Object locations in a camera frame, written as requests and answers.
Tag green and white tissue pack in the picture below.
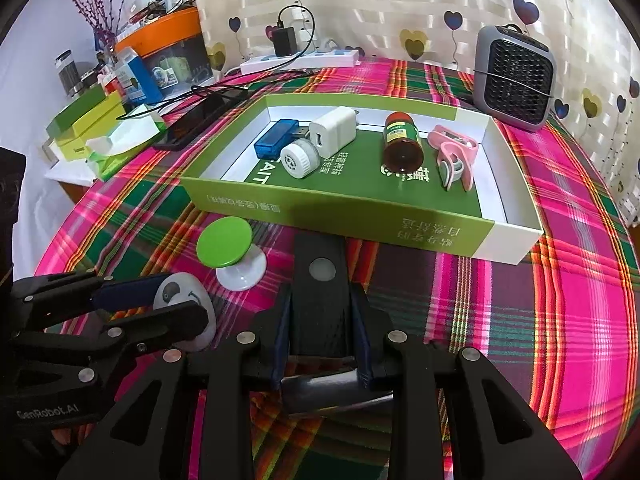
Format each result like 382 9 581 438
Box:
84 103 169 182

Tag lime green box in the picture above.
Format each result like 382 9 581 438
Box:
49 91 126 162

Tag purple flower branches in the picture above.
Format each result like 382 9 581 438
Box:
57 0 131 57

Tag green topped round phone stand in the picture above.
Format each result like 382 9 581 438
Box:
195 217 270 291

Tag brown pill bottle red cap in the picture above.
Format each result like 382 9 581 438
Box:
382 112 425 174

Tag black adapter cable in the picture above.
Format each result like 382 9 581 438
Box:
276 3 317 69

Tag black smartphone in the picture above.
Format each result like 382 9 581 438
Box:
152 90 249 151

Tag white heart print curtain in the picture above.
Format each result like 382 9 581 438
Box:
185 0 640 221

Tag black power adapter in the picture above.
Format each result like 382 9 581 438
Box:
271 24 299 57

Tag black bike light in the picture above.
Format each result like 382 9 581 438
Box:
279 232 382 415

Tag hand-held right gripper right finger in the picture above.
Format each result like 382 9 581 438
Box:
349 284 584 480

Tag pink and white clip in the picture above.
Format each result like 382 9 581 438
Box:
427 123 480 194

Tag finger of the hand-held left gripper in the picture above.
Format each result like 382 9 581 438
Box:
10 270 174 334
9 300 210 377

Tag green and white cardboard box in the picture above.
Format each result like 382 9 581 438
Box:
178 92 546 266

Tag blue translucent usb stick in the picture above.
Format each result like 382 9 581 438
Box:
253 118 311 161

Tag pink green plaid tablecloth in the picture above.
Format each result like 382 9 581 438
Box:
32 55 640 480

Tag white usb charger block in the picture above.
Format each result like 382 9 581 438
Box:
308 105 359 159

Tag blue and white carton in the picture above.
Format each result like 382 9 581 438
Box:
115 47 164 106

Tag clear storage box orange lid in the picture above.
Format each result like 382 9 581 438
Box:
114 7 216 99

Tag white power strip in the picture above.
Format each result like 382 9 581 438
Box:
239 48 362 76

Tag white round capped device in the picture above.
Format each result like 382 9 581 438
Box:
278 139 321 179

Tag pile of assorted small items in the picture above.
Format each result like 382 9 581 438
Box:
119 0 199 29

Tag white oval device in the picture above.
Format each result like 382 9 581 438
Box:
152 272 217 354

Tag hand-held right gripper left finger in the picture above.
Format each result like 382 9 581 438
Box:
55 284 294 480

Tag grey portable fan heater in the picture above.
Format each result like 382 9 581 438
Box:
472 23 559 134

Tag dark green lidded box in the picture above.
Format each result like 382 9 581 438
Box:
45 83 109 139

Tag glass jar black lid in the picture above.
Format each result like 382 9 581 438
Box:
53 49 84 96

